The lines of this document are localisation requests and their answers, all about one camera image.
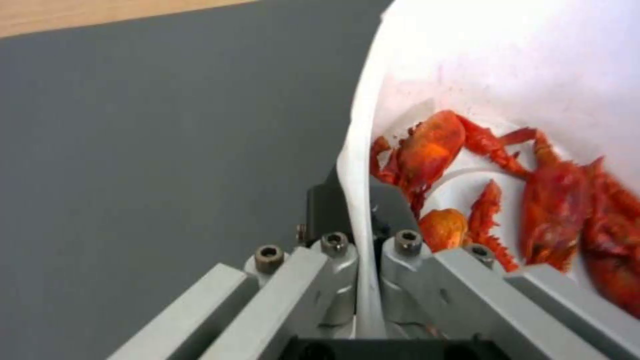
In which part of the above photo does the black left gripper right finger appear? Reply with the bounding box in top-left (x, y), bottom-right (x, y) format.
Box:
top-left (369, 182), bottom-right (640, 360)

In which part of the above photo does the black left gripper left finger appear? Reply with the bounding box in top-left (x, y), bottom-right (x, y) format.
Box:
top-left (107, 164), bottom-right (361, 360)

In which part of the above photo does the white takeout bag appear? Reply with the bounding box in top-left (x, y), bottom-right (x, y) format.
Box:
top-left (335, 0), bottom-right (640, 338)

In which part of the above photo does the orange crayfish shell piece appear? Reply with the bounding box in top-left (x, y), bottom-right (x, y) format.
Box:
top-left (417, 208), bottom-right (470, 252)

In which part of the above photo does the large red crayfish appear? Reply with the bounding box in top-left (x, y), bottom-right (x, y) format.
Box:
top-left (519, 139), bottom-right (640, 314)

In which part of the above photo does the red crayfish head shell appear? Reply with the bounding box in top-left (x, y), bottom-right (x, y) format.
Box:
top-left (370, 110), bottom-right (467, 215)

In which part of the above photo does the red crayfish claw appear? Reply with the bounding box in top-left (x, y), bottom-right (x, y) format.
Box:
top-left (457, 115), bottom-right (539, 177)

